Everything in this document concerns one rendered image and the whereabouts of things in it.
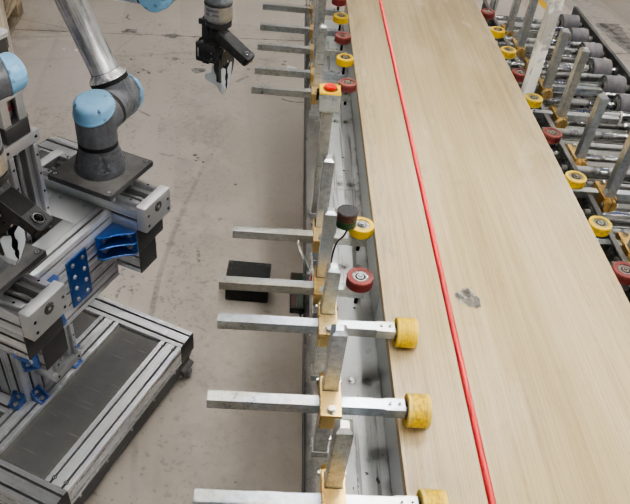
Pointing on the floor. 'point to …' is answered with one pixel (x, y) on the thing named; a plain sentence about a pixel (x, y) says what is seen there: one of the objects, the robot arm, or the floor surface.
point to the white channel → (542, 45)
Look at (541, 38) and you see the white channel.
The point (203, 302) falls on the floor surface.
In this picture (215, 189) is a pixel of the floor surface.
